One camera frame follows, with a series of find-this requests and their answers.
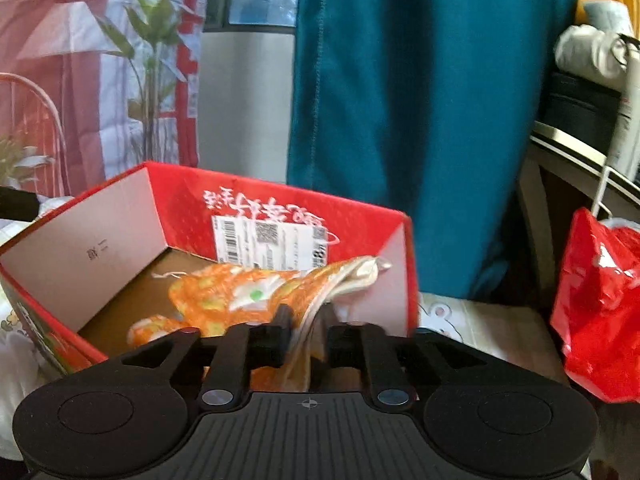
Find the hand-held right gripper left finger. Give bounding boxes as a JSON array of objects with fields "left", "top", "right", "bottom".
[{"left": 120, "top": 304, "right": 294, "bottom": 411}]

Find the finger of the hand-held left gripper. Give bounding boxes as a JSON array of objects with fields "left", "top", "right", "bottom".
[{"left": 0, "top": 187, "right": 40, "bottom": 222}]

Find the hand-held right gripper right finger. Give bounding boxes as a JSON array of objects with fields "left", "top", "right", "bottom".
[{"left": 317, "top": 303, "right": 507, "bottom": 409}]

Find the orange floral cloth bag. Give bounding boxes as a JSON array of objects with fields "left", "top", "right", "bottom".
[{"left": 127, "top": 256, "right": 394, "bottom": 394}]

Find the red strawberry print cardboard box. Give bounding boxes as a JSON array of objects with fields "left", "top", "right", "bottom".
[{"left": 0, "top": 161, "right": 419, "bottom": 378}]

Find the small spiky potted plant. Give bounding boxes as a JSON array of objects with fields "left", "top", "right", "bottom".
[{"left": 0, "top": 137, "right": 57, "bottom": 187}]

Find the checkered bed sheet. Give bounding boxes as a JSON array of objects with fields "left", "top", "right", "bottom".
[{"left": 0, "top": 195, "right": 573, "bottom": 461}]

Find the pink sheer curtain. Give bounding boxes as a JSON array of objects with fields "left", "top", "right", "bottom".
[{"left": 0, "top": 0, "right": 207, "bottom": 197}]

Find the tall green bamboo plant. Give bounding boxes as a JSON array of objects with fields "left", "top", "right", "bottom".
[{"left": 95, "top": 0, "right": 212, "bottom": 167}]

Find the teal curtain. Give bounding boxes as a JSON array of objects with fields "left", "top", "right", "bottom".
[{"left": 286, "top": 0, "right": 584, "bottom": 302}]

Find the red plastic bag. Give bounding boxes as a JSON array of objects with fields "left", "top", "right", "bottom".
[{"left": 550, "top": 207, "right": 640, "bottom": 404}]

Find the white hook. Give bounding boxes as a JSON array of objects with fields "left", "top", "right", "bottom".
[{"left": 591, "top": 164, "right": 614, "bottom": 222}]

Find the black bag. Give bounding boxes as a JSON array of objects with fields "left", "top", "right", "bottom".
[{"left": 542, "top": 72, "right": 627, "bottom": 137}]

